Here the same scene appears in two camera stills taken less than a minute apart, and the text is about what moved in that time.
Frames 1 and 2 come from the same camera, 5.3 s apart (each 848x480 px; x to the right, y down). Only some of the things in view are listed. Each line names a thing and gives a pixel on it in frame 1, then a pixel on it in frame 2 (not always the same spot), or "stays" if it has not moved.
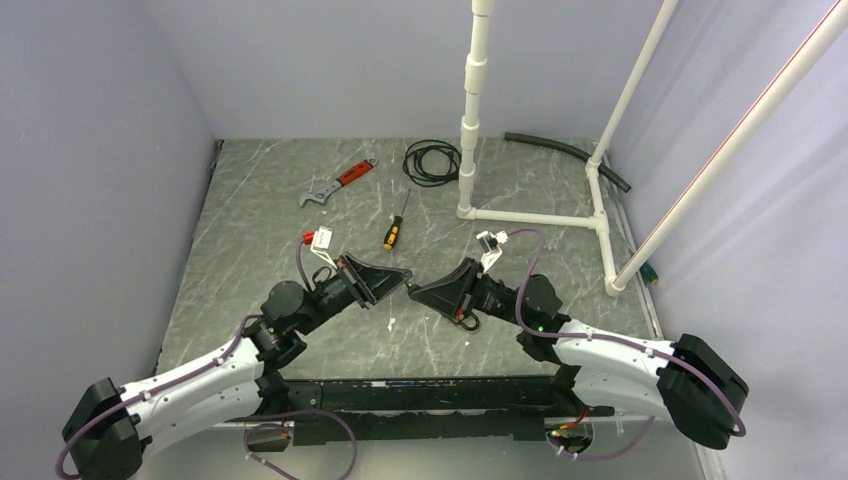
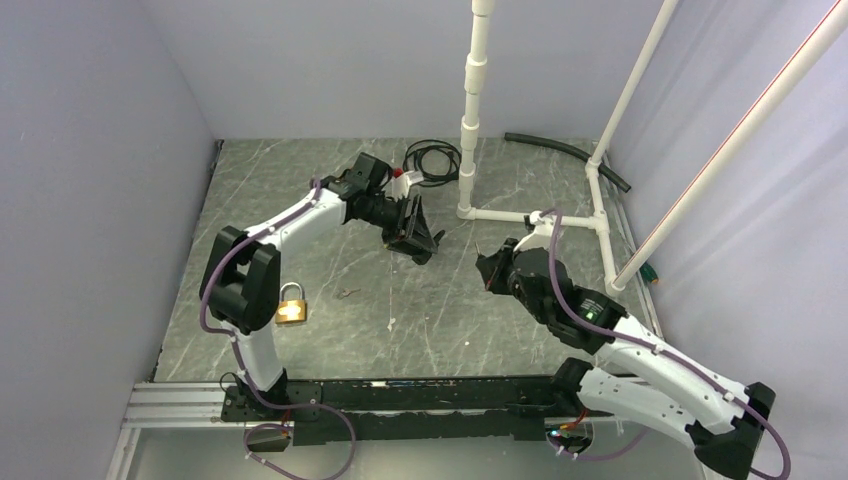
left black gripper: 374,282 → 411,232
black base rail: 354,412 stays
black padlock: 471,328 → 437,236
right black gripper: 452,295 → 494,266
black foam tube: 606,170 stays
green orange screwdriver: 649,273 stays
